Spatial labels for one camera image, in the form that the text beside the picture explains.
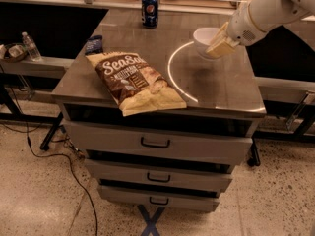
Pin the small dark blue snack bag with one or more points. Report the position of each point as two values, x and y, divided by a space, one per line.
94 45

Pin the grey drawer cabinet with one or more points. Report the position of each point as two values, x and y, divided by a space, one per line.
208 138

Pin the blue tape cross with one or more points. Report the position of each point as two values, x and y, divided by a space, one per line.
150 220

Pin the drawer black handle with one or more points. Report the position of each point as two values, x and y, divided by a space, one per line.
157 178
158 201
148 144

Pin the round tray with items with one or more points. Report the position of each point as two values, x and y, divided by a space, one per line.
12 53

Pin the white bowl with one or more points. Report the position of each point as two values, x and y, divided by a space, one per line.
202 38

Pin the bottom drawer black handle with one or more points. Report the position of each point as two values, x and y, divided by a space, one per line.
158 201

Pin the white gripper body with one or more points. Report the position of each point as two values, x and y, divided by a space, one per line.
243 28

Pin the blue pepsi can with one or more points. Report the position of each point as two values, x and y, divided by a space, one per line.
150 13

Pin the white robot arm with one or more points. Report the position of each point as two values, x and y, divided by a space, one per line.
253 20

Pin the top drawer black handle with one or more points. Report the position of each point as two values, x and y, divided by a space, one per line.
148 144

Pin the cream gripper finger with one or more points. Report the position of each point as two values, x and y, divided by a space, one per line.
221 46
220 38

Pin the brown sea salt chip bag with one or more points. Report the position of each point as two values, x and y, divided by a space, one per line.
135 86

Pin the clear plastic water bottle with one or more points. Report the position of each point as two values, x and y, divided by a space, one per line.
31 47

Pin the middle drawer black handle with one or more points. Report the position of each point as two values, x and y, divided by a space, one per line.
157 178

